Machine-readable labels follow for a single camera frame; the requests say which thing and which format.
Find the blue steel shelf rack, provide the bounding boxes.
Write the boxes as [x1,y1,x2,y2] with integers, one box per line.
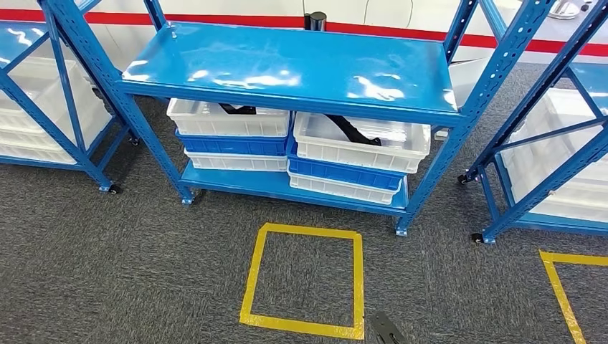
[0,0,143,196]
[37,0,558,239]
[457,0,608,246]

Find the blue plastic crate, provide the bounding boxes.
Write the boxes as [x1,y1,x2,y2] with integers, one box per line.
[174,130,290,158]
[286,140,407,192]

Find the white plastic crate stack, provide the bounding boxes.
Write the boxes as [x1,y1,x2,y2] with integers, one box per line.
[0,57,114,166]

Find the chrome stanchion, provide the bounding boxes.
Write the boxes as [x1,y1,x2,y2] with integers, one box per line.
[546,0,584,20]

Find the black plastic bracket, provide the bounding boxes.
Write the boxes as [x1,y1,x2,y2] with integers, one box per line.
[218,102,258,116]
[325,113,383,147]

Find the black stanchion post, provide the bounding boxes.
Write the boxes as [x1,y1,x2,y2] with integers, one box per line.
[303,11,328,33]

